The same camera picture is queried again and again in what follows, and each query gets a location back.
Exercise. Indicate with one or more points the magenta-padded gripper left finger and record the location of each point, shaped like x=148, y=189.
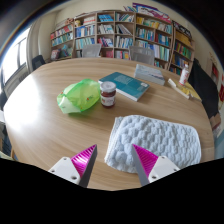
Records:
x=66, y=168

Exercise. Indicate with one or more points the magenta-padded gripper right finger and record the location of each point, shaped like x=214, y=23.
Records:
x=160, y=166

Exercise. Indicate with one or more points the light blue waffle towel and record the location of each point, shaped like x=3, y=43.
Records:
x=160, y=136

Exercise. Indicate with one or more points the green plastic bag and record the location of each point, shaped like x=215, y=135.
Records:
x=80, y=96

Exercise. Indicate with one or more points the yellow book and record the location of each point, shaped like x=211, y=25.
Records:
x=193, y=90
x=178, y=88

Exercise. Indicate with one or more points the red jam jar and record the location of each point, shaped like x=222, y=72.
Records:
x=108, y=96

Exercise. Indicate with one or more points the teal book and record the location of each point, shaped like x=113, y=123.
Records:
x=125, y=84

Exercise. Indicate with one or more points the black coat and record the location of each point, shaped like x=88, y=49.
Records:
x=203, y=86

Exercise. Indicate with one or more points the white plastic bottle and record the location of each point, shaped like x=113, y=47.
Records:
x=184, y=76

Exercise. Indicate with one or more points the grey book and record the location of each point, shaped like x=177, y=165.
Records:
x=149, y=73

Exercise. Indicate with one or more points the black office chair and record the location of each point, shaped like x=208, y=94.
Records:
x=37, y=62

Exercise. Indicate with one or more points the grey chair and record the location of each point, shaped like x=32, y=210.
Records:
x=91, y=50
x=141, y=55

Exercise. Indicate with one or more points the window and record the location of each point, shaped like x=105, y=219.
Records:
x=13, y=56

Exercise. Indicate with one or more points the wooden bookshelf unit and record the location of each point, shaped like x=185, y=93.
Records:
x=133, y=30

